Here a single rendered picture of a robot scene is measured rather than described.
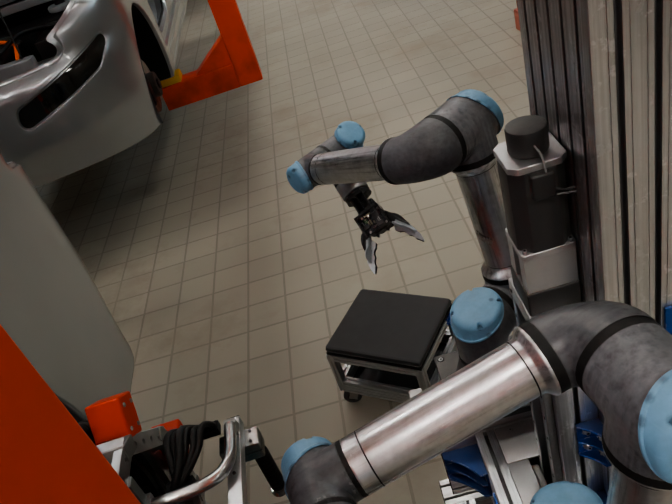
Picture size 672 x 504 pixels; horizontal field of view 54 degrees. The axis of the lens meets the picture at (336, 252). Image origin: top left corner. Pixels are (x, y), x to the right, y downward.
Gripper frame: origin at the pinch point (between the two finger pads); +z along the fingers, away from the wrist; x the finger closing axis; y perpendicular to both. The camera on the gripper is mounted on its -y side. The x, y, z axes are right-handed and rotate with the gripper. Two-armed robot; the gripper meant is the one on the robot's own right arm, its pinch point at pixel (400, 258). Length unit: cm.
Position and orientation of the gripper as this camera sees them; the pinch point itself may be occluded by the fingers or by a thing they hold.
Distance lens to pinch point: 169.0
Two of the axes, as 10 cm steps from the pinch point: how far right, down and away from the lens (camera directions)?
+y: -3.0, -1.2, -9.5
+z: 5.1, 8.2, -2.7
